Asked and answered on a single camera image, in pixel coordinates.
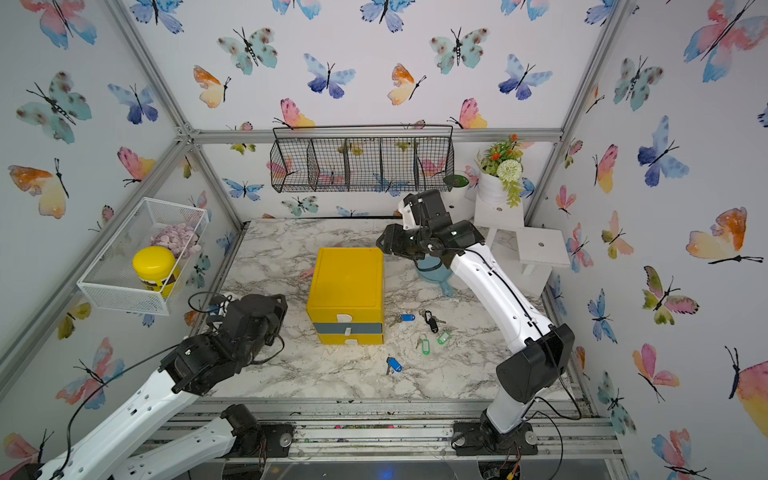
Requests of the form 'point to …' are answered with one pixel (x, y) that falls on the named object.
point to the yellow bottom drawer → (351, 338)
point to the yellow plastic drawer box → (346, 301)
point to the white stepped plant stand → (528, 253)
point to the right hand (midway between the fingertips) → (386, 240)
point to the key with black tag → (431, 320)
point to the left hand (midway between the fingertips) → (292, 297)
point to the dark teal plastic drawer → (349, 327)
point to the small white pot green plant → (458, 182)
